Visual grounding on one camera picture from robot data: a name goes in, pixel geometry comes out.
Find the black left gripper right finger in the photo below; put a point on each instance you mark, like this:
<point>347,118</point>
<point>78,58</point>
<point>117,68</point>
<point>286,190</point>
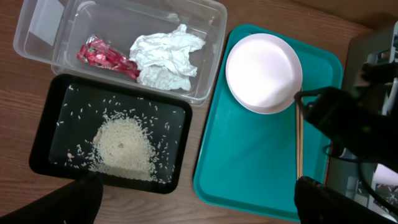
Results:
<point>318,204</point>

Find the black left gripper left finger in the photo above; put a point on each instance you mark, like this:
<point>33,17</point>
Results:
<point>76,202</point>

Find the cooked rice pile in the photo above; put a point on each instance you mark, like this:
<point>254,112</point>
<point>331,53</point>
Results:
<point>117,134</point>

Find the pink round plate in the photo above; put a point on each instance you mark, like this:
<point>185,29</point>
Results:
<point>263,73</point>

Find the red foil snack wrapper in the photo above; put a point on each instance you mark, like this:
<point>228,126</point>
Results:
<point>98,53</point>

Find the white tissue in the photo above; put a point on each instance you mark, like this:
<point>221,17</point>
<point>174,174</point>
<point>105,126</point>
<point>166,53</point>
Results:
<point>163,59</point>

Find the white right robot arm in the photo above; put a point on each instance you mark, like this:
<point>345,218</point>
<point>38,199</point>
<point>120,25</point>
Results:
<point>339,116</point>

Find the grey dish rack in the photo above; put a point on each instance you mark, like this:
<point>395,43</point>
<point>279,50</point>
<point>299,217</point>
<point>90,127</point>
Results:
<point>376,48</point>

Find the black tray bin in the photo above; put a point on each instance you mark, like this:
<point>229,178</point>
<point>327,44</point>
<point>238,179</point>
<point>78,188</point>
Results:
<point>39,157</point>

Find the clear plastic bin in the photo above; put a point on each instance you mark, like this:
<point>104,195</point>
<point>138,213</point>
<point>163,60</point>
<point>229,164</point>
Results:
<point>53,31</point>

